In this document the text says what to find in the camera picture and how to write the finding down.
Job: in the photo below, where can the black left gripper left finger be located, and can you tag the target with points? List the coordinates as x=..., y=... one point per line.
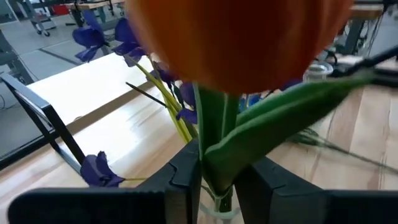
x=174, y=186

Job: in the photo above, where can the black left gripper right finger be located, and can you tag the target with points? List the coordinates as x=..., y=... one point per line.
x=280, y=199

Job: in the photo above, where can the smooth clear glass vase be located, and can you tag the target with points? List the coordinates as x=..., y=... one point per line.
x=217, y=216

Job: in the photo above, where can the cut crystal glass vase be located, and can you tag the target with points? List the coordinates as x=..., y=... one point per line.
x=318, y=70

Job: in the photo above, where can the purple artificial flower bunch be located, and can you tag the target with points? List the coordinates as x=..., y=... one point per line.
x=88, y=37

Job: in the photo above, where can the wooden background table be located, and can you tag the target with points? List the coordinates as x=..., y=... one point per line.
x=367, y=11
x=93, y=4

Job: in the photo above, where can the red box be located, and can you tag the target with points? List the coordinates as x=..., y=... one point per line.
x=60, y=9

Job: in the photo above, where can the grey wheeled cart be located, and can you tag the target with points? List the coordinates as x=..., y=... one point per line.
x=37, y=21

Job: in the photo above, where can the wooden shelf with black frame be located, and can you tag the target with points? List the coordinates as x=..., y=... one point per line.
x=87, y=87

